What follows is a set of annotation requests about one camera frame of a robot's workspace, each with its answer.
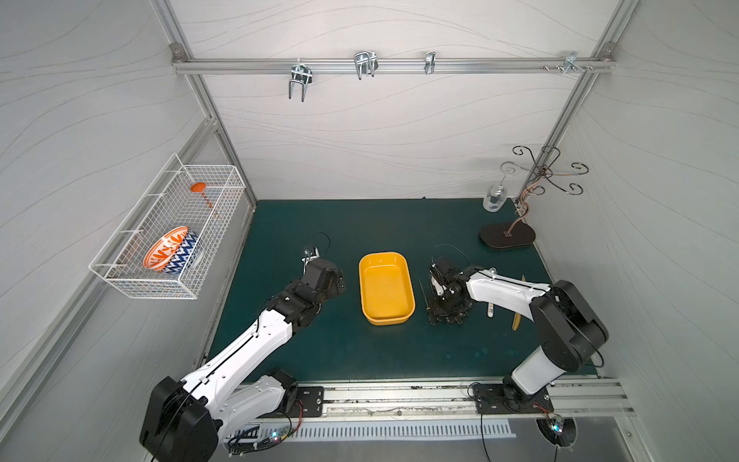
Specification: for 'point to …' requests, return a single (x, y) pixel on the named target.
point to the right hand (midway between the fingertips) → (437, 311)
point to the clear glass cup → (496, 197)
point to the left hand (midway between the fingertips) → (326, 277)
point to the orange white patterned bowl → (163, 247)
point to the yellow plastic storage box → (386, 287)
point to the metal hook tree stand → (514, 233)
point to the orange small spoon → (199, 187)
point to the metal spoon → (491, 304)
